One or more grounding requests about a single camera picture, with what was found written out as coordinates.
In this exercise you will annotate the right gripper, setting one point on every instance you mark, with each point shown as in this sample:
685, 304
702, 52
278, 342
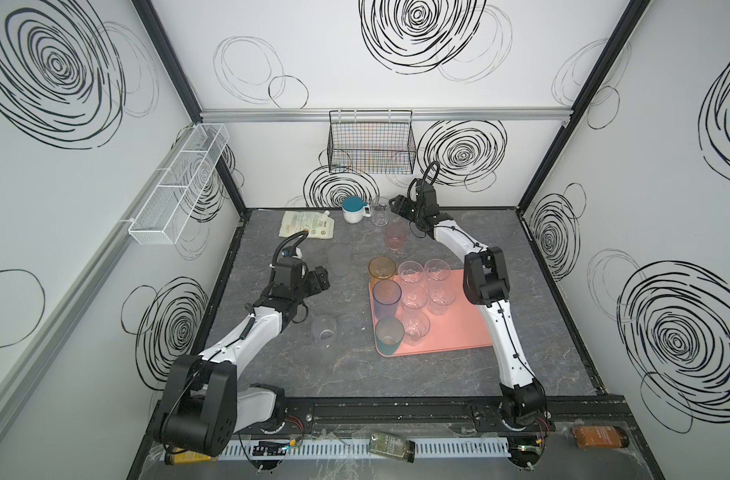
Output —
411, 210

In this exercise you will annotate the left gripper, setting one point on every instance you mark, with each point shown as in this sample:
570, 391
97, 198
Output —
316, 280

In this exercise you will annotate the frosted textured glass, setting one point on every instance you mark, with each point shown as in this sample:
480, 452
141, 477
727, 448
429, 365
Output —
340, 259

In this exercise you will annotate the short clear glass front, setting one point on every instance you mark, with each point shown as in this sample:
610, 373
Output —
324, 330

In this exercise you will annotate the clear faceted glass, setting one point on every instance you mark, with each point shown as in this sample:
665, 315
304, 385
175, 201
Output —
411, 273

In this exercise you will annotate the amber glass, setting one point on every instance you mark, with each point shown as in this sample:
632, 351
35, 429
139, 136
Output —
381, 268

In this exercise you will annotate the blue glass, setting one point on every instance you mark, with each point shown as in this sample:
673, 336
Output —
386, 295

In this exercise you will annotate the pink tray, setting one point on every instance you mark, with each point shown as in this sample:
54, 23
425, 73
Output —
462, 327

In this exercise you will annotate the teal glass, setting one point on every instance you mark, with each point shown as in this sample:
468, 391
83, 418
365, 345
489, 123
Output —
389, 334

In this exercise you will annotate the clear tall glass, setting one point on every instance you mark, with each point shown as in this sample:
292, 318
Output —
416, 326

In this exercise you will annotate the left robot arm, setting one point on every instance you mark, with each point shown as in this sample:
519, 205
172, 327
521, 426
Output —
202, 405

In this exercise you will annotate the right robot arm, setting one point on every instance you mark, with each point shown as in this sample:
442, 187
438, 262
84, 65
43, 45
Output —
486, 285

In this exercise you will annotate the pink small glass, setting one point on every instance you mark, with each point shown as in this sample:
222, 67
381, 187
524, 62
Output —
396, 234

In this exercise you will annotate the organic sugar pouch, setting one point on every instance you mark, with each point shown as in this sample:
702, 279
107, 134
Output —
319, 225

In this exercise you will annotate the white cup teal lid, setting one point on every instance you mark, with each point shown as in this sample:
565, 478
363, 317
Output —
355, 209

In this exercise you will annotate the clear green bottle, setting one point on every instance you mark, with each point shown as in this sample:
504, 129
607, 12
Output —
392, 446

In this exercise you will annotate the yellow liquid bottle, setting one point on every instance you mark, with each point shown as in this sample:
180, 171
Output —
187, 457

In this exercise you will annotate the orange liquid bottle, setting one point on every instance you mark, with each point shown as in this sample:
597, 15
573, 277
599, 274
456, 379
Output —
607, 437

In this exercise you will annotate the black wire basket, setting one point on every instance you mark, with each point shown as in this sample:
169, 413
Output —
371, 141

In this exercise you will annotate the white wire shelf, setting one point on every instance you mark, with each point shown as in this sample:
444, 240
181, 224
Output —
187, 190

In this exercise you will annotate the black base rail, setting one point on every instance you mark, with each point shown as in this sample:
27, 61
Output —
483, 413

